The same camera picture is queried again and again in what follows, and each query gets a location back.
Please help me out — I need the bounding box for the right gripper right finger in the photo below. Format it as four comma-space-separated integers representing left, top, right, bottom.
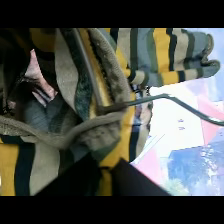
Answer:
110, 157, 171, 197

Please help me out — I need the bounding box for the striped knitted sweater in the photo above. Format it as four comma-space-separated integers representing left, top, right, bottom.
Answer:
0, 28, 222, 197

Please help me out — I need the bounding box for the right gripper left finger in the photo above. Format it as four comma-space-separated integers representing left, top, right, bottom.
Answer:
34, 152, 103, 197

